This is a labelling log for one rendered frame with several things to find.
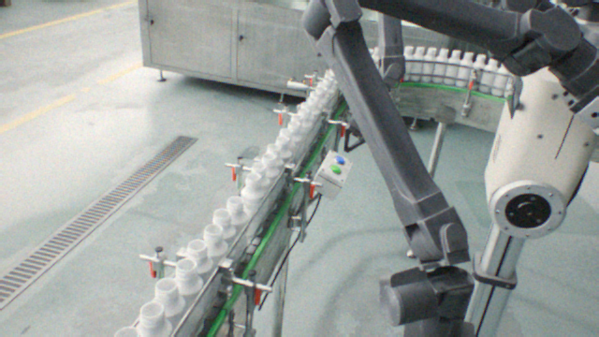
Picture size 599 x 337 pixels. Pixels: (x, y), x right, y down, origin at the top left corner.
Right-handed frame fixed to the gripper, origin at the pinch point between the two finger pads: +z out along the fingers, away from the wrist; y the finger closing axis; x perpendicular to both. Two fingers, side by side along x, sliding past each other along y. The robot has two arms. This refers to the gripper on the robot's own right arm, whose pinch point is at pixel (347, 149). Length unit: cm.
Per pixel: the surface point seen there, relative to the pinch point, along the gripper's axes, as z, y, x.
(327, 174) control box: 8.0, 3.9, -1.4
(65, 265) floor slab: 159, -44, -91
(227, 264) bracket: 11, 49, -11
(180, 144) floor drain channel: 164, -190, -103
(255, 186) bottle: 9.7, 23.5, -15.9
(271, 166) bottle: 9.8, 11.4, -15.5
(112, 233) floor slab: 157, -75, -86
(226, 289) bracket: 18, 49, -9
